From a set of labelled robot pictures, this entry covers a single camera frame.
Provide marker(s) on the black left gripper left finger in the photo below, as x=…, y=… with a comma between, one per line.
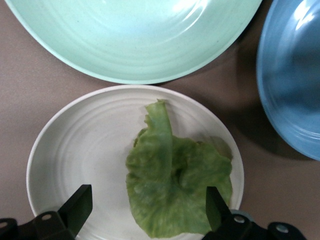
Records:
x=75, y=212

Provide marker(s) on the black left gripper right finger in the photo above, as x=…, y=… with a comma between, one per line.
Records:
x=217, y=215

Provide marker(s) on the green lettuce leaf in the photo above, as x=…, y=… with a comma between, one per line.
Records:
x=162, y=195

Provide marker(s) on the beige plate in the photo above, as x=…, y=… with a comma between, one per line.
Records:
x=82, y=150

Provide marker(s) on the blue plate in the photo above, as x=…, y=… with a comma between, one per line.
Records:
x=295, y=75

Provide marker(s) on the light green plate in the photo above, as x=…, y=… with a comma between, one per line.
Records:
x=125, y=40

